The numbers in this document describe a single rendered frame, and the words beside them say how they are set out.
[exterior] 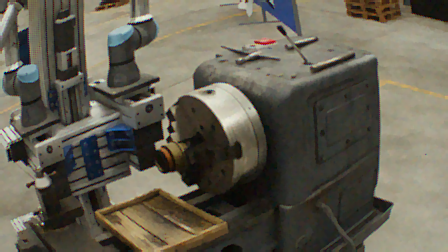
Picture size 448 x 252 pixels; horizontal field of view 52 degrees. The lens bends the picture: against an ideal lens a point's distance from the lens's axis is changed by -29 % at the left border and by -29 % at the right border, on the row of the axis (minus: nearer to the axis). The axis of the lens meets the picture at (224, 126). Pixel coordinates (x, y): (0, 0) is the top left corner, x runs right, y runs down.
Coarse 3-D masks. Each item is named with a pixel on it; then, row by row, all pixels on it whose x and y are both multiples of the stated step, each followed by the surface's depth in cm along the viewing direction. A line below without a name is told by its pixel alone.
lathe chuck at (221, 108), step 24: (192, 96) 182; (216, 96) 181; (192, 120) 186; (216, 120) 176; (240, 120) 178; (192, 144) 192; (240, 144) 177; (216, 168) 184; (240, 168) 179; (216, 192) 188
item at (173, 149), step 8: (168, 144) 180; (176, 144) 180; (184, 144) 183; (160, 152) 177; (168, 152) 178; (176, 152) 179; (160, 160) 183; (168, 160) 177; (176, 160) 178; (184, 160) 180; (160, 168) 181; (168, 168) 178; (176, 168) 179; (184, 168) 181
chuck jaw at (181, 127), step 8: (176, 104) 191; (168, 112) 188; (176, 112) 187; (184, 112) 188; (176, 120) 186; (184, 120) 187; (168, 128) 186; (176, 128) 184; (184, 128) 186; (192, 128) 187; (168, 136) 184; (176, 136) 183; (184, 136) 185; (192, 136) 186
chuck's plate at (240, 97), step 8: (224, 88) 185; (232, 88) 186; (240, 96) 183; (248, 104) 182; (248, 112) 180; (256, 112) 182; (256, 120) 181; (256, 128) 180; (256, 136) 180; (264, 136) 182; (264, 144) 182; (264, 152) 183; (264, 160) 185; (256, 176) 189
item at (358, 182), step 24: (360, 168) 212; (240, 192) 206; (312, 192) 196; (336, 192) 206; (360, 192) 217; (288, 216) 191; (312, 216) 200; (336, 216) 210; (360, 216) 224; (288, 240) 195; (312, 240) 204; (336, 240) 215
